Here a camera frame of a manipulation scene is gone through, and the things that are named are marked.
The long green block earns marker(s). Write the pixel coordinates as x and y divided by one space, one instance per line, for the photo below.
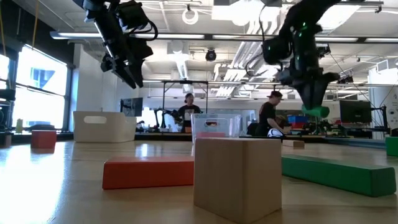
339 175

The green cylinder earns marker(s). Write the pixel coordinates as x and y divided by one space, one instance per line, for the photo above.
317 112

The black monitor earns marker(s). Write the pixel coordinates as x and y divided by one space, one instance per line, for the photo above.
355 111
132 106

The red crate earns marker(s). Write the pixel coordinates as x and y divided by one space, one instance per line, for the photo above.
298 125

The short green block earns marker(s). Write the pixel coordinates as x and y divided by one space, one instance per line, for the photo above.
391 146

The black and white ball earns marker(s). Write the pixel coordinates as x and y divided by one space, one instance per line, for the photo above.
275 132

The overhead light bar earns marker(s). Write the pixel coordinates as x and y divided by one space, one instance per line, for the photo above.
186 36

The black gantry frame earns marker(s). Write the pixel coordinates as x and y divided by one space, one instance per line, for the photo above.
280 84
185 82

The cream plastic bin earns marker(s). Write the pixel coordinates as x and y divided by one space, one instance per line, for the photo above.
105 130

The black table frame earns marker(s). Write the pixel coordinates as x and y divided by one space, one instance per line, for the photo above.
168 137

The blue crate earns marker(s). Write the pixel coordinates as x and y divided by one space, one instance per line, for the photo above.
297 119

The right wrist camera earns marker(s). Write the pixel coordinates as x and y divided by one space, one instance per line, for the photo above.
275 51

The clear plastic bin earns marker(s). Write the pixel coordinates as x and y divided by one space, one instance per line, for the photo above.
230 124

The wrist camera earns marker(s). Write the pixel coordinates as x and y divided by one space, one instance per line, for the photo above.
132 15
275 51

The person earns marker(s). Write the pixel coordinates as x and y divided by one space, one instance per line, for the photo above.
188 113
267 115

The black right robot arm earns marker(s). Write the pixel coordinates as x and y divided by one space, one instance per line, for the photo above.
306 15

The black ceiling camera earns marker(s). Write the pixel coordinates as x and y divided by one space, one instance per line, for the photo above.
346 78
211 55

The black background robot arm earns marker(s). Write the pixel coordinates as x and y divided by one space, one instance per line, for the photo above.
168 115

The yellow-green bottle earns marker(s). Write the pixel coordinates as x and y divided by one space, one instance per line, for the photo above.
19 126

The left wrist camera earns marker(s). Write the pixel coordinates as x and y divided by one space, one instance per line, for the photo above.
132 15

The tall natural wood block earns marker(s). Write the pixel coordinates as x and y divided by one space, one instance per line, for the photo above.
237 180

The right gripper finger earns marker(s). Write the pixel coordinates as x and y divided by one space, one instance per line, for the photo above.
306 96
318 95

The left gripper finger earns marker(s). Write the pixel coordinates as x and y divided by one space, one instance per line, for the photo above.
139 73
127 76

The black bag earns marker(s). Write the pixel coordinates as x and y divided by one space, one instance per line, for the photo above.
252 129

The small natural wood block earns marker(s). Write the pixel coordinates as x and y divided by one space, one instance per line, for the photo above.
293 143

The dark grey box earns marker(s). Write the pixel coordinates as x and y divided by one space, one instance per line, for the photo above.
5 140

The long red block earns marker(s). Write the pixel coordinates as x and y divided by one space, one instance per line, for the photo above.
147 174

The blue-grey bar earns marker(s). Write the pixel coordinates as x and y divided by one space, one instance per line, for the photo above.
360 143

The red cube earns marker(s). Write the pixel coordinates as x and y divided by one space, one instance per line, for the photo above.
43 139
208 134

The large bright window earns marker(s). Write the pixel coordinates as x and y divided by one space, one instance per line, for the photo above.
40 102

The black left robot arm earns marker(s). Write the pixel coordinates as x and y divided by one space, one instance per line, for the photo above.
93 6

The black equipment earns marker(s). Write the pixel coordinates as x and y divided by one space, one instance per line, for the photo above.
5 94

